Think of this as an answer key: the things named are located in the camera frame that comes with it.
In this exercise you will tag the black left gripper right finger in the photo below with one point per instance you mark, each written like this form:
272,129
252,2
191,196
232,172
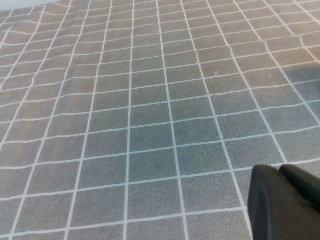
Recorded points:
305,187

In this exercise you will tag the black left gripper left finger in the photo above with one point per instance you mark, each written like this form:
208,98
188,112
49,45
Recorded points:
275,212

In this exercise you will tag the grey white-grid tablecloth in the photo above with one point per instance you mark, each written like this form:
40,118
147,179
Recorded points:
125,100

